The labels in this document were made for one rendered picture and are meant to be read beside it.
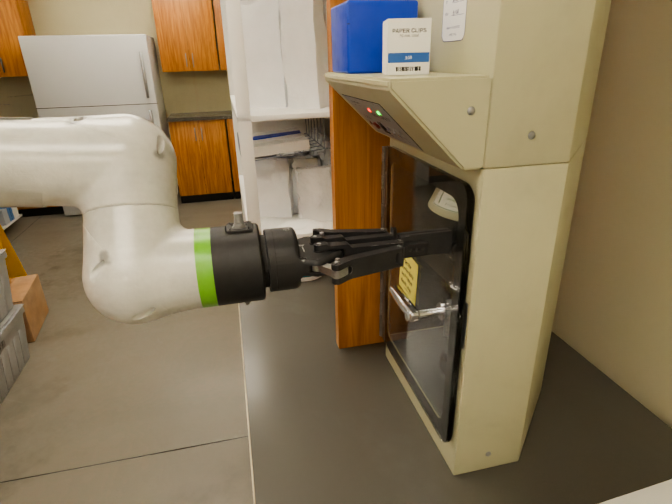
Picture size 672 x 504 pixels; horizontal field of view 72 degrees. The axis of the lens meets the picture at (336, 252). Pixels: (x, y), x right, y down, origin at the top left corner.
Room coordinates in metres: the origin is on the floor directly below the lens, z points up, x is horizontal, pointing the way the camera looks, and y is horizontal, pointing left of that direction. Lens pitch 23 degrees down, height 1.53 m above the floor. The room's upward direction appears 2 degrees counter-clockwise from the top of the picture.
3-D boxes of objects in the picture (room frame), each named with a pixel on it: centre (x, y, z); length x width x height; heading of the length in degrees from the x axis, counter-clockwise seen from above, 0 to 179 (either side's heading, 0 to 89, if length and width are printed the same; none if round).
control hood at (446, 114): (0.66, -0.08, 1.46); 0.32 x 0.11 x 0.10; 13
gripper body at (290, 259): (0.52, 0.04, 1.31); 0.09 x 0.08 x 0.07; 103
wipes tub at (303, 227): (1.26, 0.10, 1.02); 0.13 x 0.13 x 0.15
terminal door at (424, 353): (0.67, -0.13, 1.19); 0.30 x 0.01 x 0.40; 12
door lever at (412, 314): (0.59, -0.11, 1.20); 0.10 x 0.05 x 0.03; 12
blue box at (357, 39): (0.74, -0.06, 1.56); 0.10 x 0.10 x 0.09; 13
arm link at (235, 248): (0.50, 0.11, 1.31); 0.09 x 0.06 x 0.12; 13
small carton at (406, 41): (0.61, -0.09, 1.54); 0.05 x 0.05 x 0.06; 0
